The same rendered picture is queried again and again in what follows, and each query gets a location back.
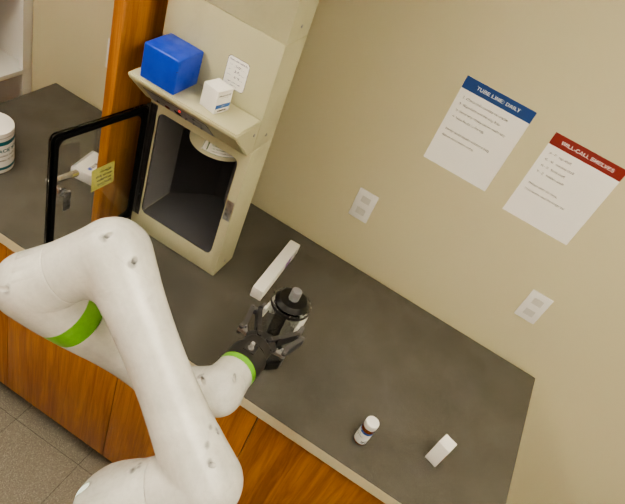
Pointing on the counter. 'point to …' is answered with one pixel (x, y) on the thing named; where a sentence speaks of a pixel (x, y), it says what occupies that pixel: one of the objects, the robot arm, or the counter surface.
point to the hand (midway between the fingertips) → (285, 314)
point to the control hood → (232, 125)
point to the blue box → (171, 63)
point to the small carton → (216, 96)
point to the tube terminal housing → (208, 29)
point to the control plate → (179, 112)
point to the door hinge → (145, 156)
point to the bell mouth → (209, 148)
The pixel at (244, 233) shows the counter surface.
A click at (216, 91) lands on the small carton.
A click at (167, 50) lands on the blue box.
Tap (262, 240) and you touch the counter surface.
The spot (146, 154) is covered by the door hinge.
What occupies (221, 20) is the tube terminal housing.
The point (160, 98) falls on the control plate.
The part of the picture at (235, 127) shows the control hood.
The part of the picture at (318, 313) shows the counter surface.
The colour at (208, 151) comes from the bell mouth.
